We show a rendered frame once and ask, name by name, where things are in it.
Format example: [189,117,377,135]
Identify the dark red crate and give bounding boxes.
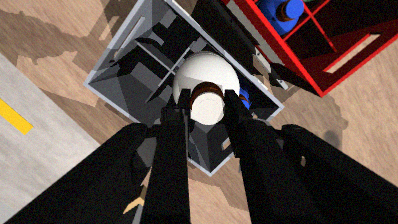
[217,0,398,86]

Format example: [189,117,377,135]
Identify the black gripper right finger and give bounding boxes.
[223,89,398,224]

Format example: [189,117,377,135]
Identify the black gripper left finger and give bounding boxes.
[3,89,192,224]

